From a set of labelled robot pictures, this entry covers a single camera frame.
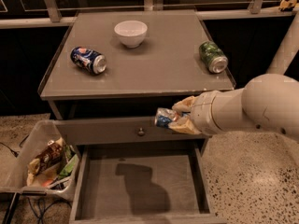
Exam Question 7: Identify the blue floor cable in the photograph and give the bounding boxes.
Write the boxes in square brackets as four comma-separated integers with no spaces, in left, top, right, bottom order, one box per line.
[27,197,73,224]

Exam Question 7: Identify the green soda can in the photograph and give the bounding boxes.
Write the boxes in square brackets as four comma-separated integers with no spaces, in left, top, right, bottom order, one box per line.
[199,41,228,74]

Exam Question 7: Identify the open grey middle drawer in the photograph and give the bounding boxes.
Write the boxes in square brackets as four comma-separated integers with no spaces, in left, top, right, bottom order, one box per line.
[69,140,227,224]

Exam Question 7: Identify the white ceramic bowl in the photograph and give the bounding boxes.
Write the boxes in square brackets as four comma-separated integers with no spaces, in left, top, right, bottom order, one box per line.
[114,21,148,48]

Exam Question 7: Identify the clear plastic bin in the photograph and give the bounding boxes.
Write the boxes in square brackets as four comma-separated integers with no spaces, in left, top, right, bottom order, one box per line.
[1,120,78,201]

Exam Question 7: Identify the green snack packet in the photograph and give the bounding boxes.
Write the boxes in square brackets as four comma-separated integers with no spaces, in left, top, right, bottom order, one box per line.
[59,155,78,178]

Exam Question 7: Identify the grey top drawer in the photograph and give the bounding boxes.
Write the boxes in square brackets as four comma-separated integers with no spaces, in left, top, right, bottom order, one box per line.
[54,117,210,146]

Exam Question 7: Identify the metal railing frame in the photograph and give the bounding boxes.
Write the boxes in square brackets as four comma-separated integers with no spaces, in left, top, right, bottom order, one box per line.
[0,0,298,29]

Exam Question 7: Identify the black floor cable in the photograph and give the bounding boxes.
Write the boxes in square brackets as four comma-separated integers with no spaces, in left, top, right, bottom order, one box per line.
[0,133,31,158]

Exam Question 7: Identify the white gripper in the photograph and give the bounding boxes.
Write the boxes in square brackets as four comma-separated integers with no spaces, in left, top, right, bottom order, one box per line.
[168,91,221,135]

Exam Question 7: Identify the brown snack bag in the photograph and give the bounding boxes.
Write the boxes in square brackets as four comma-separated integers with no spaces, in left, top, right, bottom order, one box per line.
[27,138,64,175]

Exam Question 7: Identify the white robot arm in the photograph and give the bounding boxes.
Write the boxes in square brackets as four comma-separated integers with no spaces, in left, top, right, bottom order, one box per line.
[172,16,299,140]

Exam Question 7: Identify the blue pepsi can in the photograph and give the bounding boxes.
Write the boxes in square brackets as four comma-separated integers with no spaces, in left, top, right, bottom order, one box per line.
[70,47,107,75]

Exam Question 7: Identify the grey drawer cabinet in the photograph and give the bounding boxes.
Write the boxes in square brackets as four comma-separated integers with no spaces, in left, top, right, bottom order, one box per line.
[37,9,236,156]

